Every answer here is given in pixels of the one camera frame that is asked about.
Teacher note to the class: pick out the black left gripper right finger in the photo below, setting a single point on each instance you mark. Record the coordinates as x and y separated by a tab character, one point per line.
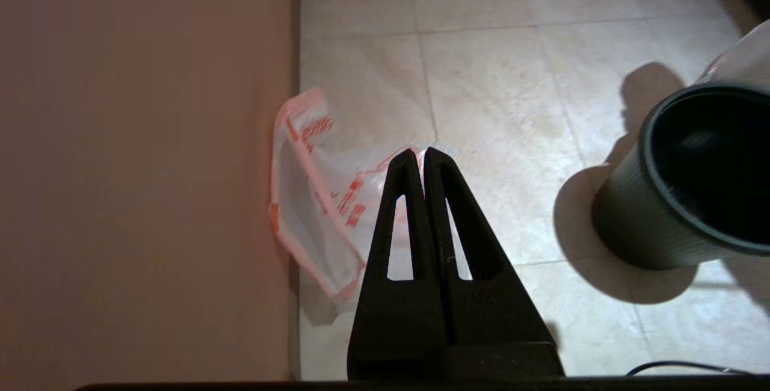
493	325

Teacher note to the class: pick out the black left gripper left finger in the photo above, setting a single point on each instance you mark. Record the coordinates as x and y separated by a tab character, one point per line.
397	325

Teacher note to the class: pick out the white red-printed trash bag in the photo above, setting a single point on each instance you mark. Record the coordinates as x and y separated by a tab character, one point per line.
313	222
746	60

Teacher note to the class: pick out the black round trash bin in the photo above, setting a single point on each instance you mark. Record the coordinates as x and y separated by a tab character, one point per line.
631	222

